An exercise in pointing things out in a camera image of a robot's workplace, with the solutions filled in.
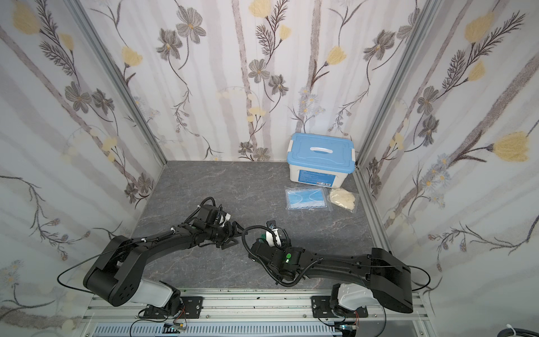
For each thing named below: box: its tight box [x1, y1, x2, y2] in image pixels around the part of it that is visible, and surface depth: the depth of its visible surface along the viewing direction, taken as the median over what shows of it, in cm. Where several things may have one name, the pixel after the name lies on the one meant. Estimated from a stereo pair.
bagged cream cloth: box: [328, 186, 360, 214], surface depth 106 cm
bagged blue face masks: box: [284, 186, 331, 211], surface depth 106 cm
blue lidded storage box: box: [286, 131, 356, 189], surface depth 104 cm
